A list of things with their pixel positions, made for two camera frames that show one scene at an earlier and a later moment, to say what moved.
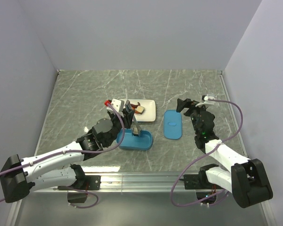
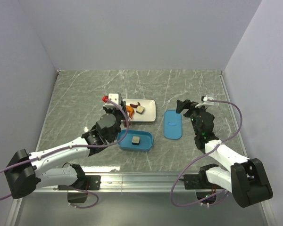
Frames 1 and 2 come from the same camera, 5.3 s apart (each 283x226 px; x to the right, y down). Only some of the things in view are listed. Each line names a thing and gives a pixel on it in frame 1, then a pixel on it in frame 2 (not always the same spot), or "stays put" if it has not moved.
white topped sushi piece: [135, 132] -> [135, 140]
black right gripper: [181, 104] stays put
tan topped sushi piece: [140, 109] stays put
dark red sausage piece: [135, 106] stays put
